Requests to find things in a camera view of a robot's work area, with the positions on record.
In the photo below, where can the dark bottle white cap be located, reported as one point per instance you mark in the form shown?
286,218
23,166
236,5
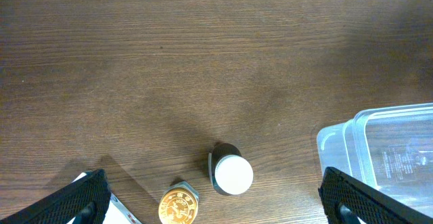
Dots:
229,172

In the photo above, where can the gold lid small jar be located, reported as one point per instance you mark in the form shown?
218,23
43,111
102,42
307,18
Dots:
179,204

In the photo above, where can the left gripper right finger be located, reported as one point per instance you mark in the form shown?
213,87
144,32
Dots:
347,200

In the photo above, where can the white Panadol box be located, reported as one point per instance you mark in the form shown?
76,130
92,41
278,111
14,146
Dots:
118,213

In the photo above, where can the clear plastic container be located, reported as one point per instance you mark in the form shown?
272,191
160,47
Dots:
389,149

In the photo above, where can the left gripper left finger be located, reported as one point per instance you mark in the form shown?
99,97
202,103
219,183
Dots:
85,200

